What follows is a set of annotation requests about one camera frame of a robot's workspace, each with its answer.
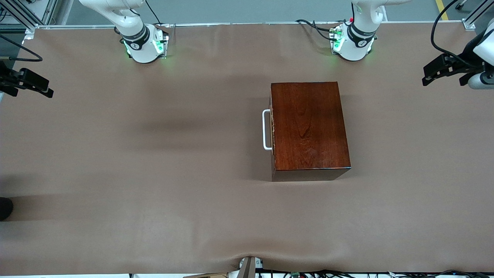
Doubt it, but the black round object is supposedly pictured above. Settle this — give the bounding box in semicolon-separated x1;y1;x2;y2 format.
0;197;14;222

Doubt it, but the large table cover sheet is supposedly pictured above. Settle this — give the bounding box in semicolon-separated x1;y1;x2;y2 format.
0;21;494;276

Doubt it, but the black base cable bundle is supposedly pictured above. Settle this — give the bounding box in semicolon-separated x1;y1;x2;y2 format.
295;19;340;41

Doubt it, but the thin black base cable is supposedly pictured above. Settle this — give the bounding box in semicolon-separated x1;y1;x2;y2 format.
145;0;170;27

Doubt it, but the dark wooden drawer cabinet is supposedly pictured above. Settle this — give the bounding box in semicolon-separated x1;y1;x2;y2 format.
270;81;352;182

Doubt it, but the aluminium frame post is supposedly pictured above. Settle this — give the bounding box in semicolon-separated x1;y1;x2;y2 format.
0;0;58;31
461;0;494;31

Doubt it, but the grey metal bracket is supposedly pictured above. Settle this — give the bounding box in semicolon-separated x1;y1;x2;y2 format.
237;256;264;278

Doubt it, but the wooden drawer with white handle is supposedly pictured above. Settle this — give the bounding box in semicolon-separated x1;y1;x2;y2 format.
262;83;275;181

